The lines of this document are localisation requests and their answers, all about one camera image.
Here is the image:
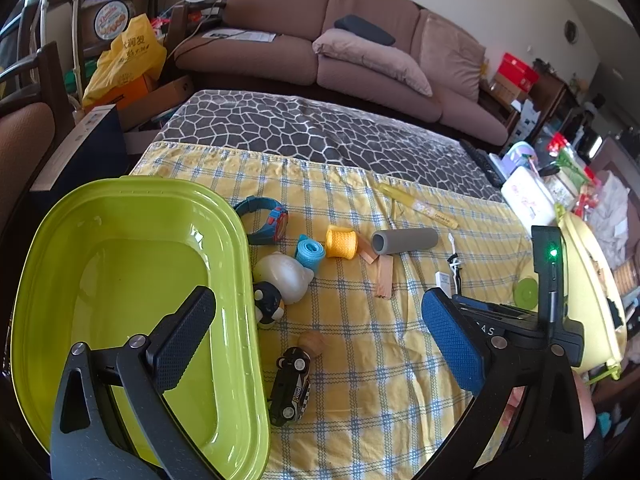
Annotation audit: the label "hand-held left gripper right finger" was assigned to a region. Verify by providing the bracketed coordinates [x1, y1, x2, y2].
[415, 290, 586, 480]

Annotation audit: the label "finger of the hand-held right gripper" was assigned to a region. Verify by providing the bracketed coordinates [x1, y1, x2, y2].
[452, 294, 534, 323]

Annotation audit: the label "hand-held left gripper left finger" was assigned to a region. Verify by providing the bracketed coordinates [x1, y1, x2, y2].
[50, 286, 217, 480]

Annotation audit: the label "cream storage box green wheels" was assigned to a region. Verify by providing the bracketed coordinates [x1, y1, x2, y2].
[514, 210, 631, 387]

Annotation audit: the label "black white toy sword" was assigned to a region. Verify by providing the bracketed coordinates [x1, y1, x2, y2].
[446, 234, 464, 294]

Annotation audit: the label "black checkered toy car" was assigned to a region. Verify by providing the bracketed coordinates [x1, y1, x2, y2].
[267, 346, 312, 428]

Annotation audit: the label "lime green plastic tub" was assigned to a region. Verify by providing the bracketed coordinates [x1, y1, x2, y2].
[10, 176, 271, 480]

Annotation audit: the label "round wooden knob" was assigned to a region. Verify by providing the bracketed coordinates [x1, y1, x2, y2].
[298, 331, 327, 361]

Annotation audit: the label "papers on sofa arm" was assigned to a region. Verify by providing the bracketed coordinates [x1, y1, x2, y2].
[202, 30, 276, 44]

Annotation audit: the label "person's right forearm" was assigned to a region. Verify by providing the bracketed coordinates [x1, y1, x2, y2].
[574, 374, 608, 480]

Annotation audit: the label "white plastic wipes container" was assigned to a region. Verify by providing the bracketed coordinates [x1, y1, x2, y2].
[501, 166, 558, 227]

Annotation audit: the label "yellow blue checked cloth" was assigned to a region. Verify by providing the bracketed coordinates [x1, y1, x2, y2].
[127, 141, 566, 480]

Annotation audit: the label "grey foam tube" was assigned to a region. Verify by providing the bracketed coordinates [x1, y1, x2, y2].
[371, 227, 440, 256]

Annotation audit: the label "white helmet toy figurine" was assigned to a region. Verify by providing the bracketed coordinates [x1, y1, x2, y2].
[251, 252, 316, 331]

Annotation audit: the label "yellow cotton swab tube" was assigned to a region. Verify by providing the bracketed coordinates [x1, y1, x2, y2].
[377, 182, 461, 230]

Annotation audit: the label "purple white plastic container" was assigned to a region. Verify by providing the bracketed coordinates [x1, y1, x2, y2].
[502, 142, 538, 171]

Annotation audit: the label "black remote control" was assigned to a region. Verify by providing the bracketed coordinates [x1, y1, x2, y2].
[460, 139, 506, 186]

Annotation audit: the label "yellow ribbon spool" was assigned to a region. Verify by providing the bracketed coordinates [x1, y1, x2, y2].
[325, 226, 360, 260]

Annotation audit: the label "blue red wrist watch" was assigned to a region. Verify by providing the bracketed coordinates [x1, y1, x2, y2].
[232, 196, 290, 246]

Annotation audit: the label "light blue bandage roll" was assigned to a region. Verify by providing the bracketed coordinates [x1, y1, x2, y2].
[295, 234, 327, 273]

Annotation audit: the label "red box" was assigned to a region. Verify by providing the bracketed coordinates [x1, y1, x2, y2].
[500, 52, 541, 92]

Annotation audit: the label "dark blue white-sided box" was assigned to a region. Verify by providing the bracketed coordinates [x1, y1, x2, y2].
[30, 105, 128, 193]

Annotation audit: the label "mauve fuzzy cushion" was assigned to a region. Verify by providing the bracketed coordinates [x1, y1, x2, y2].
[425, 12, 488, 106]

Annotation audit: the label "brown cardboard box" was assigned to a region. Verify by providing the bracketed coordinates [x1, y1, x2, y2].
[120, 76, 195, 131]

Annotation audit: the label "grey cracked-pattern blanket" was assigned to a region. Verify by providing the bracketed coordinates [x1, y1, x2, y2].
[155, 89, 506, 203]

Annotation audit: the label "orange box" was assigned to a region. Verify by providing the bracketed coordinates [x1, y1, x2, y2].
[112, 75, 156, 111]

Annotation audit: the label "dark wooden chair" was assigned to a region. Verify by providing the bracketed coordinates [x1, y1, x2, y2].
[0, 42, 68, 231]

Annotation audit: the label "mauve pillow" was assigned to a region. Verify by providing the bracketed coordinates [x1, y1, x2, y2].
[312, 27, 433, 97]

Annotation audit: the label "yellow plastic bag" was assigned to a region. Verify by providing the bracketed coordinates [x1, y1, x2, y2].
[81, 14, 168, 108]

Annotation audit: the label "dark blue pouch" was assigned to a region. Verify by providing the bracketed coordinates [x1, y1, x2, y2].
[334, 15, 396, 47]

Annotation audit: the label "white metal rack pole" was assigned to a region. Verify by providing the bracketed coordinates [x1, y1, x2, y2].
[40, 0, 87, 106]

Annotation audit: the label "round labelled tin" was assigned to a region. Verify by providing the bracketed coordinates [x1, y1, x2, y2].
[94, 1, 130, 38]

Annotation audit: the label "mauve fabric sofa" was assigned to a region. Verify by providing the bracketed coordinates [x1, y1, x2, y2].
[172, 0, 511, 148]

